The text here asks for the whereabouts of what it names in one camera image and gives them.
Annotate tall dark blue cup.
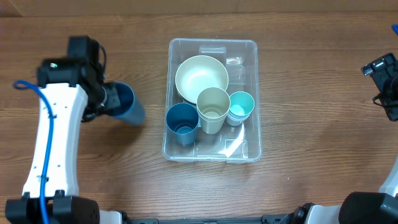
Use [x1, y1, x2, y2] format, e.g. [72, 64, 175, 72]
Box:
[165, 103, 199, 146]

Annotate cream bowl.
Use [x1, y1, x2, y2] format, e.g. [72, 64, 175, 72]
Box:
[175, 55, 229, 104]

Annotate tall beige cup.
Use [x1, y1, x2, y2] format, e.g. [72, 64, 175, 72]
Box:
[199, 115, 225, 134]
[197, 87, 231, 121]

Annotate light blue small cup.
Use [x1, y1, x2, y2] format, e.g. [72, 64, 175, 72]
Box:
[228, 110, 250, 122]

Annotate mint green small cup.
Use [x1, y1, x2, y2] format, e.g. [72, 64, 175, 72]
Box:
[229, 91, 255, 117]

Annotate dark blue bowl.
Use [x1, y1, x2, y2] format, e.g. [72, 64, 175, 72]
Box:
[178, 94, 197, 107]

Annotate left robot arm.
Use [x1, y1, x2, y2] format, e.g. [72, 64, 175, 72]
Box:
[5, 36, 128, 223]

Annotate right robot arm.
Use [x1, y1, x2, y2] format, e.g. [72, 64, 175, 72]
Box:
[280, 53, 397, 224]

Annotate clear plastic storage container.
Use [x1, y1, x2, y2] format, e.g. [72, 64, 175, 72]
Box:
[162, 38, 262, 163]

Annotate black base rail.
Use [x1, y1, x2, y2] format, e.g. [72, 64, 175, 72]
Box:
[122, 213, 293, 224]

